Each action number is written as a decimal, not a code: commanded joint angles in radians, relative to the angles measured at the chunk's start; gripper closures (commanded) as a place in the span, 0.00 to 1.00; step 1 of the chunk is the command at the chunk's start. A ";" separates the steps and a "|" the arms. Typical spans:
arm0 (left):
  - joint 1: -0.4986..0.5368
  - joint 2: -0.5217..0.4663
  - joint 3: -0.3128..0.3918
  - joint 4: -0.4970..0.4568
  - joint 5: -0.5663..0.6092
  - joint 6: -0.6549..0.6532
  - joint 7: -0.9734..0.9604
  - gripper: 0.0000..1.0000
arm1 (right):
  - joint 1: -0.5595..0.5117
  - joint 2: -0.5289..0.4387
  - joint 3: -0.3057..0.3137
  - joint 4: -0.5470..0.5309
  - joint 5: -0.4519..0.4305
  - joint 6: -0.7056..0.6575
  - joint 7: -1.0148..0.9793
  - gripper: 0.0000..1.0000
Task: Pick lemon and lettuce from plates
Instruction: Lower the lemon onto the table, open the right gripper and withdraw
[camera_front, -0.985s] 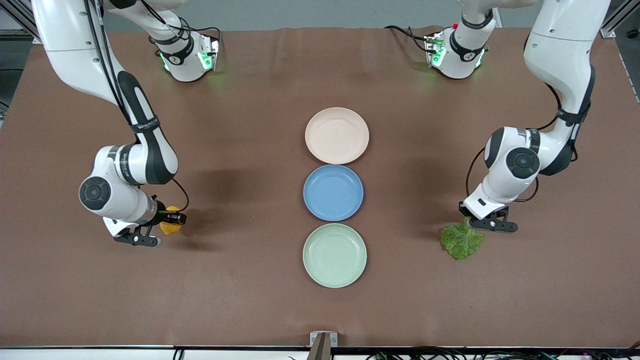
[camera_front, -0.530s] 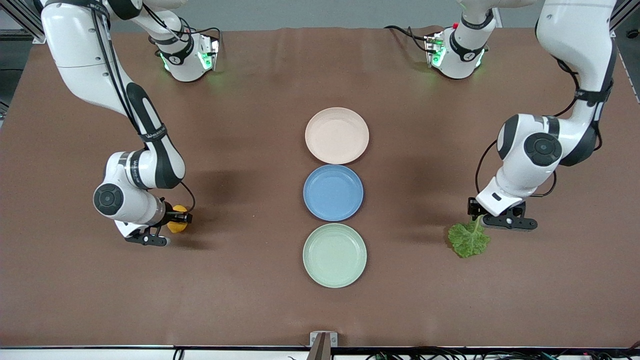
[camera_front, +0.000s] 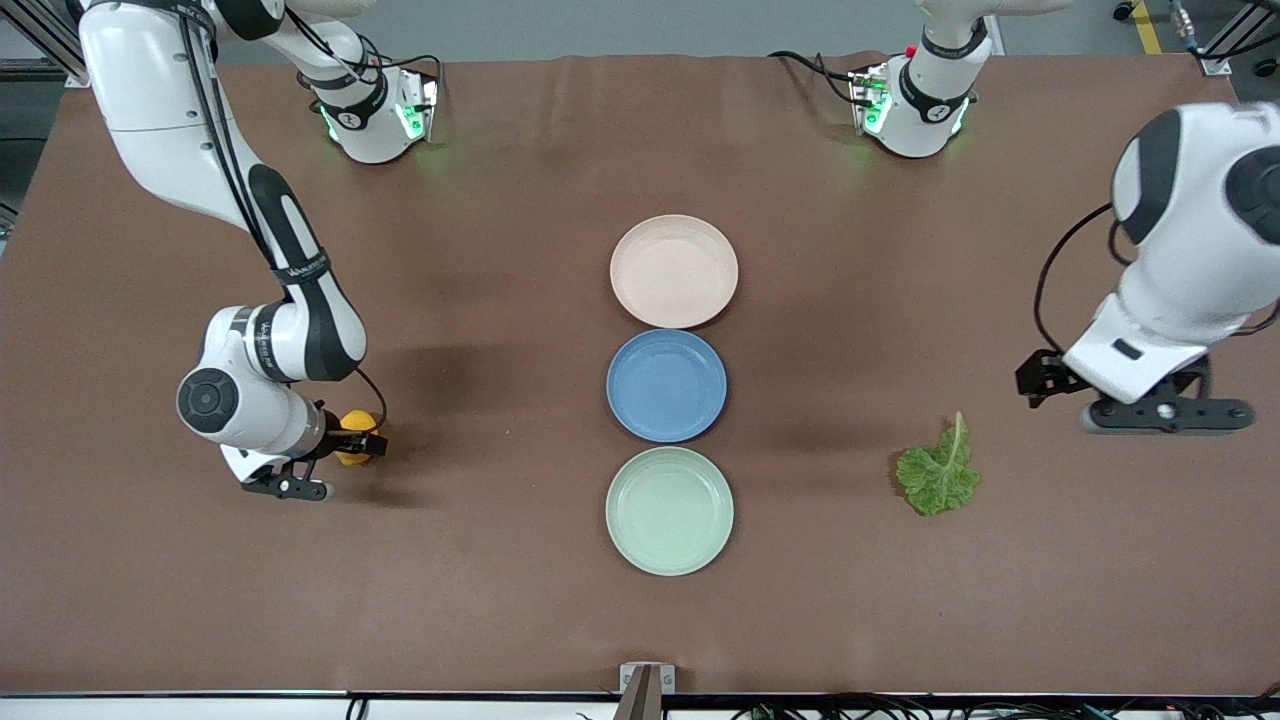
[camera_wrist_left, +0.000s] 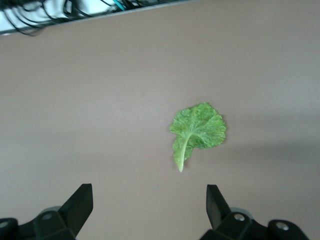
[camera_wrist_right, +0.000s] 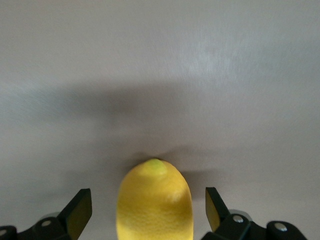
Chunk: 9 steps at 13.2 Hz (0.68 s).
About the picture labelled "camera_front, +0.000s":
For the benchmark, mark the yellow lemon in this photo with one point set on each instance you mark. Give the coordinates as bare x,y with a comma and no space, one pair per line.
355,420

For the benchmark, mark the pink round plate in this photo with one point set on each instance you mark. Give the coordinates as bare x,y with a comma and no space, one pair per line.
673,271

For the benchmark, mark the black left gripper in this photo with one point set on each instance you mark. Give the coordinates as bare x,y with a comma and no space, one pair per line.
1046,375

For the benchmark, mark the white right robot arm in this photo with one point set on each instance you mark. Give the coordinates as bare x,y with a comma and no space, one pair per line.
160,100

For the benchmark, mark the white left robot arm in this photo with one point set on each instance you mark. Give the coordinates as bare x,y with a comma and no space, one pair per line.
1200,250

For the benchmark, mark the small metal bracket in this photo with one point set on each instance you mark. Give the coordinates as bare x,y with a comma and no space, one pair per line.
628,672

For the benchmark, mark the aluminium frame profile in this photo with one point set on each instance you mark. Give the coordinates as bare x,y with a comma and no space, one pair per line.
1235,35
45,45

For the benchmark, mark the green lettuce leaf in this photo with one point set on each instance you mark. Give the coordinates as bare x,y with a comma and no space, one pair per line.
938,480

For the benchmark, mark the green round plate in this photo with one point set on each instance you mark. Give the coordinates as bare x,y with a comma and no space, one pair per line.
669,511

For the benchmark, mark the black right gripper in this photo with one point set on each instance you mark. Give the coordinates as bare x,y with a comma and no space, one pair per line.
335,441

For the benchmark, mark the brown camera post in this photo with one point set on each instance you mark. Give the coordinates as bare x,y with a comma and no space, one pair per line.
640,705

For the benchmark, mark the brown table mat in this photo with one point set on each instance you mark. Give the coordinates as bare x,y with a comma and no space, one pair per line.
500,600

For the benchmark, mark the blue round plate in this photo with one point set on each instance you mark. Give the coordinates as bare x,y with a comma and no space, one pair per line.
666,386

